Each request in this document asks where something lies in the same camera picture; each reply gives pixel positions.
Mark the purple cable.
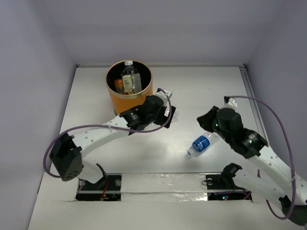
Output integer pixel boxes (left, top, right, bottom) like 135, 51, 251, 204
227, 95, 295, 220
44, 88, 172, 178

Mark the clear unlabelled bottle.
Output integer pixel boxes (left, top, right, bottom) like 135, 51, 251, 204
171, 109, 179, 123

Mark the silver foil tape strip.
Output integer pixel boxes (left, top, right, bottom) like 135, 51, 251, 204
120, 173, 208, 202

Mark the blue label bottle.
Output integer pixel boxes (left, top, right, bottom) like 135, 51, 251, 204
187, 132, 220, 157

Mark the aluminium rail at right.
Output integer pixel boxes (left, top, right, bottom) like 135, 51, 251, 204
239, 65, 269, 143

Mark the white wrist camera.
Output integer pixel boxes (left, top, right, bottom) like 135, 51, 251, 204
154, 88, 173, 102
224, 96, 237, 110

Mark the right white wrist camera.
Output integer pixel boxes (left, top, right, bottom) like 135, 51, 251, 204
224, 96, 237, 110

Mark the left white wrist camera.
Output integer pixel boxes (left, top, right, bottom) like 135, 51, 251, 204
154, 88, 173, 102

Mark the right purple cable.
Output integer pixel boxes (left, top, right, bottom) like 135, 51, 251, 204
227, 95, 295, 220

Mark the orange label bottle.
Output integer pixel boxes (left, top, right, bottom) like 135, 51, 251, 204
114, 79, 125, 94

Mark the apple juice label bottle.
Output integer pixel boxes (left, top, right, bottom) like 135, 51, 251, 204
121, 60, 142, 95

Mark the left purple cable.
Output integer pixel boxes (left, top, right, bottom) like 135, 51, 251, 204
44, 88, 172, 178

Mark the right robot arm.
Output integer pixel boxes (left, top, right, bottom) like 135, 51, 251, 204
197, 106, 307, 226

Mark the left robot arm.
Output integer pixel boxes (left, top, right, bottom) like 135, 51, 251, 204
47, 92, 176, 182

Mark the orange cylindrical bin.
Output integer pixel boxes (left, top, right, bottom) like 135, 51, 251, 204
105, 60, 153, 115

